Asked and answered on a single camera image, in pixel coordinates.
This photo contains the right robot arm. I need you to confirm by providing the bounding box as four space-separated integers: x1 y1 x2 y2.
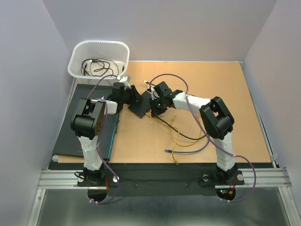
149 82 238 184

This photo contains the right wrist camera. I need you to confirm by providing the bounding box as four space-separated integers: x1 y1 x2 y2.
147 85 159 100

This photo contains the aluminium rail frame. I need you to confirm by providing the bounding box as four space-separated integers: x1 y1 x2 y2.
28 163 300 226

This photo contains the white plastic bin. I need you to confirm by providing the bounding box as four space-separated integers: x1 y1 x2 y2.
67 40 130 86

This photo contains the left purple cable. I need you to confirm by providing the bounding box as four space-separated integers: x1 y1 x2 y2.
88 74 125 205

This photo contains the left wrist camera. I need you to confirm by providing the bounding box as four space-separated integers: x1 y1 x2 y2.
116 76 131 87

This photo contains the small black network switch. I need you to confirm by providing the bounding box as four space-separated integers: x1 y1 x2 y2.
128 91 151 119

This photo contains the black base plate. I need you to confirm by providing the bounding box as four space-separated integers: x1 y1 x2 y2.
48 161 245 203

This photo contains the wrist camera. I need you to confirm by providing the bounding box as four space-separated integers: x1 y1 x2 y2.
147 85 159 100
116 76 131 87

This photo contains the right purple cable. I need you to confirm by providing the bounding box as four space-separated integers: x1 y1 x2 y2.
149 73 257 203

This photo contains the black cable in bin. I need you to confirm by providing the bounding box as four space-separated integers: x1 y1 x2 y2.
81 58 125 78

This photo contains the short yellow ethernet cable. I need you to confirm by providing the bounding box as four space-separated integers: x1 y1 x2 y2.
168 115 179 165

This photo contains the purple cable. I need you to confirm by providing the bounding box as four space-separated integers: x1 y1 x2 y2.
88 74 125 205
149 73 257 203

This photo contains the long black ethernet cable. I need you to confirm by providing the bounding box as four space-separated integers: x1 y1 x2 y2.
143 80 210 141

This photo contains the large black rack switch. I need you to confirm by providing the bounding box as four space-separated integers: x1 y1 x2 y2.
53 84 119 160

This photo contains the blue ethernet cable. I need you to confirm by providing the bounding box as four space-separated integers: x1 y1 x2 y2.
164 115 209 155

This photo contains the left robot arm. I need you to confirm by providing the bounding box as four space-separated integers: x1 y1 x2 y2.
71 82 143 186

